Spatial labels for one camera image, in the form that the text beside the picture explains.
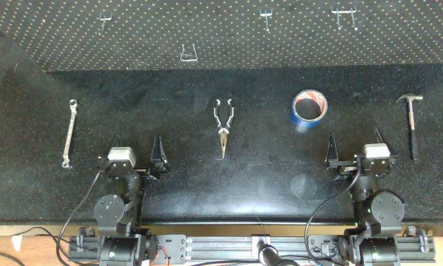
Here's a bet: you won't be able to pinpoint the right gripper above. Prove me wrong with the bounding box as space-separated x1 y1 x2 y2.
323 127 397 182

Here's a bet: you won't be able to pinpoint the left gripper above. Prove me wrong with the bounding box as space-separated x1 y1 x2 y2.
109 134 172 182

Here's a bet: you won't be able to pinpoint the wrench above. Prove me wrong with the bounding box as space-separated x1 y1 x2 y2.
61 98 78 170

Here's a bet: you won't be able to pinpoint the black pegboard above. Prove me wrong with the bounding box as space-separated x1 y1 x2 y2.
0 0 443 72

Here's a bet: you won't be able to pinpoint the roll of blue tape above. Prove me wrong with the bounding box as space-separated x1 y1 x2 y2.
290 89 329 130

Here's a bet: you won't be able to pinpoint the hammer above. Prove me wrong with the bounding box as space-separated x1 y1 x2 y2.
396 92 425 164

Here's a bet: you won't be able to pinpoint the pliers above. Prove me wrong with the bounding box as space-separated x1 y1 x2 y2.
212 98 236 160

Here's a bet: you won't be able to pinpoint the metal hook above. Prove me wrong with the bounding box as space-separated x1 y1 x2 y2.
330 6 359 32
259 8 274 33
179 43 199 63
98 13 113 35

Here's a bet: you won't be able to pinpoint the white paper tag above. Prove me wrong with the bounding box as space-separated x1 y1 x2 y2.
10 235 24 253

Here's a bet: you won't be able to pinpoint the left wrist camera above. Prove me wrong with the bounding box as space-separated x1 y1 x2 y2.
106 146 138 168

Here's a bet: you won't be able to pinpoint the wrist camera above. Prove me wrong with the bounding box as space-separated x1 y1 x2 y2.
106 146 138 168
361 143 392 160

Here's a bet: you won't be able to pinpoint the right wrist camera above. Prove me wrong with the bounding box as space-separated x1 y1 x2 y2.
361 143 392 160

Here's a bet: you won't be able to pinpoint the black cable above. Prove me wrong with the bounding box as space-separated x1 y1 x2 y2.
55 171 102 266
304 166 363 265

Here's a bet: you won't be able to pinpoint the thin black wire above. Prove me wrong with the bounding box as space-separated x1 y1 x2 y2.
11 226 75 254
0 250 27 266

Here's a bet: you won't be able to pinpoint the mounting rail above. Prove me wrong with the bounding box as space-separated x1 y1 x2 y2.
68 225 437 266

